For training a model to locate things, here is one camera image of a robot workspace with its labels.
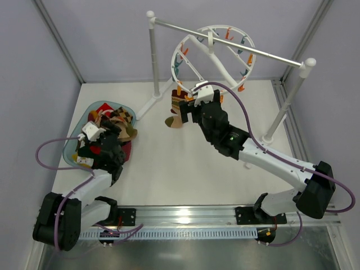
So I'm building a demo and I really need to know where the white slotted cable duct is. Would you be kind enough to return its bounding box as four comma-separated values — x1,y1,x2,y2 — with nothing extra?
79,227,258,241

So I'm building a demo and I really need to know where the maroon olive striped sock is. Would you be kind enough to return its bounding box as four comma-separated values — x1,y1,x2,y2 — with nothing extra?
165,89,188,129

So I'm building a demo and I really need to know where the pile of colourful socks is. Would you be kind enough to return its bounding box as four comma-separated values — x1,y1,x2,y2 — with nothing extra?
73,103,132,169

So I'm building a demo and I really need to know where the teal plastic basket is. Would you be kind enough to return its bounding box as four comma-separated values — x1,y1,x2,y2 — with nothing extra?
62,101,136,167

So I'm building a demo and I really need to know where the white round clip hanger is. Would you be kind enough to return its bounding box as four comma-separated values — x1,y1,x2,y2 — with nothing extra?
171,25,256,93

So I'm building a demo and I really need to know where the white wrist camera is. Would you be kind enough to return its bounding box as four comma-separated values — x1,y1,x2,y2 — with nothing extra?
78,121,106,142
191,81,214,107

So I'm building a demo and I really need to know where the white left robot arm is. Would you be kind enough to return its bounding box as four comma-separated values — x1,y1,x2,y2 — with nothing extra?
32,131,126,251

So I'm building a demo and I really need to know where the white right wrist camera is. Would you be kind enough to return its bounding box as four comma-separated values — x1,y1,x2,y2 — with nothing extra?
191,81,214,107

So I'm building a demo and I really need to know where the beige patchwork argyle sock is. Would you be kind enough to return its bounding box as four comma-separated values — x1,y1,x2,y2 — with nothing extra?
114,121,138,142

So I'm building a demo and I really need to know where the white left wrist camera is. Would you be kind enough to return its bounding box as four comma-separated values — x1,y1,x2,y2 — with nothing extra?
78,121,106,142

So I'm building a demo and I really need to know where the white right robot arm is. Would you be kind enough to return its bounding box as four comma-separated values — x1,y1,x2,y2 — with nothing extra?
179,90,335,224

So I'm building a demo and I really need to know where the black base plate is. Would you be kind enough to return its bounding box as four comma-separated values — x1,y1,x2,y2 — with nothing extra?
235,206,287,225
105,208,137,227

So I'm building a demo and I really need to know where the aluminium mounting rail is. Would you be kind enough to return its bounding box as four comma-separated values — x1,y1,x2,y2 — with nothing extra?
36,204,341,229

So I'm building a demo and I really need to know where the white metal drying rack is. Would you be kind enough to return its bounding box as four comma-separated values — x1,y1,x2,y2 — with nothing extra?
136,11,316,145

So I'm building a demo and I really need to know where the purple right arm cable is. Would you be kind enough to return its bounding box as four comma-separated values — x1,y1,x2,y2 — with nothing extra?
192,81,357,247

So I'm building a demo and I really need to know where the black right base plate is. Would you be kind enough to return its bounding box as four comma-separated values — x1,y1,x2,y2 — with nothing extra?
235,206,287,225

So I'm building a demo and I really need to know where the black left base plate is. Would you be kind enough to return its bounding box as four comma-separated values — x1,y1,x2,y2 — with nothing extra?
105,208,137,227

